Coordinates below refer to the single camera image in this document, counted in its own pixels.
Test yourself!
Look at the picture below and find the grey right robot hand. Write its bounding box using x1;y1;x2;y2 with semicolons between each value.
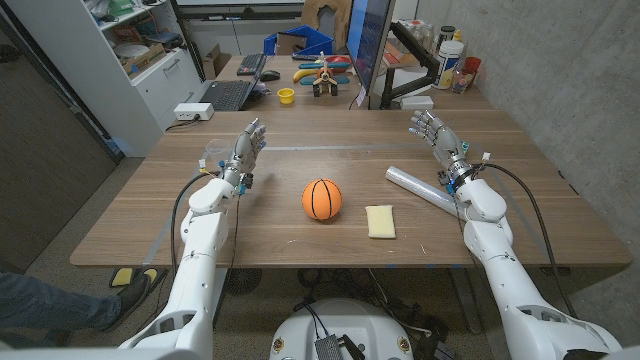
408;109;474;184

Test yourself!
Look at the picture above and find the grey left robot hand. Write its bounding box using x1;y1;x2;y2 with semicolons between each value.
219;117;268;189

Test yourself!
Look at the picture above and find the aluminum foil roll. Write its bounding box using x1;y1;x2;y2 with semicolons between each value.
384;165;466;220

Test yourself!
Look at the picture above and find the yellow sponge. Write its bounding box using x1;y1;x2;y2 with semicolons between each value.
364;204;397;240

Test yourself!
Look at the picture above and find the clear plastic cup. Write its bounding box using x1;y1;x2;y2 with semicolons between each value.
205;138;234;164

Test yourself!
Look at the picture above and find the small white box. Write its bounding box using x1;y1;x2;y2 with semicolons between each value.
399;95;435;111

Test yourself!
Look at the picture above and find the black laptop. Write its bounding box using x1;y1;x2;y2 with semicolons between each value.
198;54;269;112

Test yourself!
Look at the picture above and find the clear glass jar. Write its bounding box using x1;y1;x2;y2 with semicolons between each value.
451;67;476;95

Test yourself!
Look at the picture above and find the white power strip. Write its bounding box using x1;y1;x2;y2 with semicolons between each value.
173;102;215;122

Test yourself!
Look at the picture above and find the white canister with label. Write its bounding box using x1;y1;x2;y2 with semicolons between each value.
432;39;465;91

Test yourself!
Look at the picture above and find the orange basketball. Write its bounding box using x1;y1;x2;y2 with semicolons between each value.
301;178;344;222

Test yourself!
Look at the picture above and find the black keyboard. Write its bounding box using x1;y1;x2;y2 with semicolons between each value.
236;52;268;77

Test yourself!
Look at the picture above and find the open cardboard box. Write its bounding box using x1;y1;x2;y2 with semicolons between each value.
201;43;232;80

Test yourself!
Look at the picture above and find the jar with dark lid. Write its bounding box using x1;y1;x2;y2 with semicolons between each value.
436;25;457;51

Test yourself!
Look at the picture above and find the wooden toy airplane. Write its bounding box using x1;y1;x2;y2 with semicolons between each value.
298;51;352;98

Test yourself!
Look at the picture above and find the black computer monitor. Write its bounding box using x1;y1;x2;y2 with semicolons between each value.
345;0;396;96

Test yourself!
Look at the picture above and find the red bowl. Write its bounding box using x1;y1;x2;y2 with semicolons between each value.
327;54;353;74

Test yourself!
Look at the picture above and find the blue plastic bin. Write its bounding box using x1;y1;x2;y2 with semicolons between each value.
263;24;335;57

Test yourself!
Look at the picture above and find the cardboard box with print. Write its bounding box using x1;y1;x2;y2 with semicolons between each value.
122;43;167;76

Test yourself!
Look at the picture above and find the white plate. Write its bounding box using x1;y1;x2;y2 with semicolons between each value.
113;43;150;60

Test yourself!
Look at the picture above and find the white shelf cabinet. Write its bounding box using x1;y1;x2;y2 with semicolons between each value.
4;0;209;158

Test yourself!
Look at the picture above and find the brown cardboard cutout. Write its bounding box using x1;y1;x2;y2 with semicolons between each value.
299;0;354;39

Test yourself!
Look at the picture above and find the black shoe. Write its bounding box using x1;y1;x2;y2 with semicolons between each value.
102;272;152;332

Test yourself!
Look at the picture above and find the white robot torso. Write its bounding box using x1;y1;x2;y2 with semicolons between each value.
269;298;415;360

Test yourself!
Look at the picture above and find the person's leg in jeans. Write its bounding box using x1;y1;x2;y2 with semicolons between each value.
0;269;123;346

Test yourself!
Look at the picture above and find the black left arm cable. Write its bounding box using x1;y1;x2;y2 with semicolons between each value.
169;170;221;279

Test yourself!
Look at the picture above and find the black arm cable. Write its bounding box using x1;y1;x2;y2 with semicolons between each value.
477;162;579;319
169;170;221;279

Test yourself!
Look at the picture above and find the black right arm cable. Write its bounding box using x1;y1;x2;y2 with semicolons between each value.
477;162;579;319

